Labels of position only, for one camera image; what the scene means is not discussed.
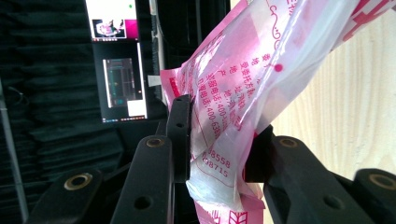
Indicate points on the small white tag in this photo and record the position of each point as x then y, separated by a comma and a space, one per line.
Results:
154, 81

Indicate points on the pale vertical pole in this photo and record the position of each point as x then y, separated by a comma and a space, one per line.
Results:
159, 46

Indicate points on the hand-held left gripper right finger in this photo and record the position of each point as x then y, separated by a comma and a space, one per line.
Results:
299, 180

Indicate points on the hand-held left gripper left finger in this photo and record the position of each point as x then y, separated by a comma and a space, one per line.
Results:
179, 140

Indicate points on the grey metal pole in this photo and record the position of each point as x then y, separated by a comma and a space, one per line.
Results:
12, 155

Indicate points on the white plastic bag red print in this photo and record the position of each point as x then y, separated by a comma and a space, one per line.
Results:
243, 77

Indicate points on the computer monitor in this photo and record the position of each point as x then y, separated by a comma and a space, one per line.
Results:
121, 77

